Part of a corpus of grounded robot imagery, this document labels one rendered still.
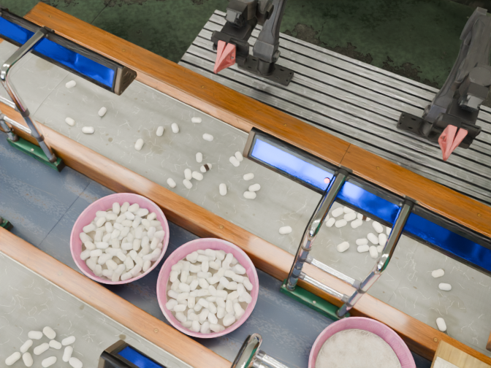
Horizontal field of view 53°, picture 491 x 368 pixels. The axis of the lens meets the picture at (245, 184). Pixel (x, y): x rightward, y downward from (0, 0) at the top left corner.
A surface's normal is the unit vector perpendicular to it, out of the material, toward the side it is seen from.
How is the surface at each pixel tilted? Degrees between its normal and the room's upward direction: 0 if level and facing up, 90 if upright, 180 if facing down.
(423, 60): 0
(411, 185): 0
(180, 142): 0
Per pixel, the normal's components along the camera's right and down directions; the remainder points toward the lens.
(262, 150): -0.39, 0.40
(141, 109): 0.04, -0.47
